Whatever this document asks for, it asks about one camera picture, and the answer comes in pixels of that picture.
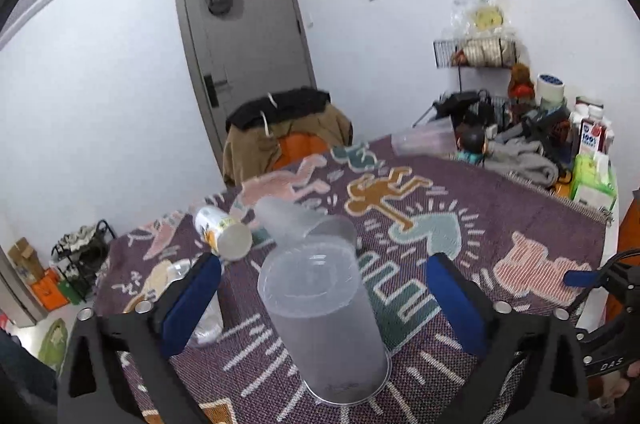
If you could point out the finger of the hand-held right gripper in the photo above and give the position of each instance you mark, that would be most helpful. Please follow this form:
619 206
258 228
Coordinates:
580 279

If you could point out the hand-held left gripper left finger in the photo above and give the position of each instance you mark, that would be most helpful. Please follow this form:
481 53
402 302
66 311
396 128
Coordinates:
192 304

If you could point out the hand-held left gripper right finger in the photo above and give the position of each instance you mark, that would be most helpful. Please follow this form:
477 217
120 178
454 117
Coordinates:
457 304

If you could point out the translucent plastic cup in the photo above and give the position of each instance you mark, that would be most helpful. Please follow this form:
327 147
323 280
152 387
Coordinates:
320 329
290 219

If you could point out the person's right hand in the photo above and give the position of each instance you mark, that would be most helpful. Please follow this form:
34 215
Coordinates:
624 391

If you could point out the clear plastic bottle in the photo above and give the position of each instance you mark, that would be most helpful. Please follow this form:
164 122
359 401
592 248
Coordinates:
207 329

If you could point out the white and yellow can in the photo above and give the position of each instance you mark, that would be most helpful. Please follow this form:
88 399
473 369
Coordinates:
222 231

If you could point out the printed purple blanket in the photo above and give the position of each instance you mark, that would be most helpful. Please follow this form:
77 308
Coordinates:
450 214

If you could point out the green tissue pack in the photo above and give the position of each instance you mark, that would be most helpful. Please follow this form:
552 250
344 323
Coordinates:
592 181

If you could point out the black shoe rack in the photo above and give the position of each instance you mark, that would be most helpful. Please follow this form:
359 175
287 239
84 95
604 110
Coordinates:
82 254

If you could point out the green box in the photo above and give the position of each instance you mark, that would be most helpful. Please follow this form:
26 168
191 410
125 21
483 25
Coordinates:
70 293

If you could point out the grey cloth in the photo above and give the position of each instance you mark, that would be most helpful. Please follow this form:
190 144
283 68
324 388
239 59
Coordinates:
525 162

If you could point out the orange box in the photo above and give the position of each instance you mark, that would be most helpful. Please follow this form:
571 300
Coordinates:
47 291

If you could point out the white and red juice carton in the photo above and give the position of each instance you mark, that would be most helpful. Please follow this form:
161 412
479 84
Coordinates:
592 134

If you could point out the green floor mat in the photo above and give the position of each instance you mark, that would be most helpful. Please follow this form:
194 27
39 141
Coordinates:
52 344

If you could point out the dark-haired doll figure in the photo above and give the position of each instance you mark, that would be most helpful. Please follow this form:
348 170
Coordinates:
471 142

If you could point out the brown jacket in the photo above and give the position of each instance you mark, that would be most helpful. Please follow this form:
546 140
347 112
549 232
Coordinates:
250 149

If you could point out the clear plastic container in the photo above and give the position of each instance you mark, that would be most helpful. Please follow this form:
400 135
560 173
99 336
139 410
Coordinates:
422 139

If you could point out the cardboard boxes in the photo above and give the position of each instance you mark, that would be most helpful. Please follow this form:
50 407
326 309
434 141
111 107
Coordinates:
25 259

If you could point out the dark cloth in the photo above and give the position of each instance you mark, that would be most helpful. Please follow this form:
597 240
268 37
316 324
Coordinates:
25 369

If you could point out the orange chair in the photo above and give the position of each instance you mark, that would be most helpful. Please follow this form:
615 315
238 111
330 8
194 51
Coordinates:
300 147

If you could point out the white tape roll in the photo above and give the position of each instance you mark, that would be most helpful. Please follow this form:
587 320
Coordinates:
551 89

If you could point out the black bag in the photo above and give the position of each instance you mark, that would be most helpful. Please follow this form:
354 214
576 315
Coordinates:
465 107

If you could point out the brown stuffed toy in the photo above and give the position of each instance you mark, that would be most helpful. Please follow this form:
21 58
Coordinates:
520 82

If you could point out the black jacket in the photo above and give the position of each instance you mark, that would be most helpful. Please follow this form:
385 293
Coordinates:
280 107

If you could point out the grey door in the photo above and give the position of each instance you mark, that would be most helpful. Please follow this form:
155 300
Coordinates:
250 49

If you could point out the clear plastic bag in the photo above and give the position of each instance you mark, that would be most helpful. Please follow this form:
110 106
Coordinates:
482 17

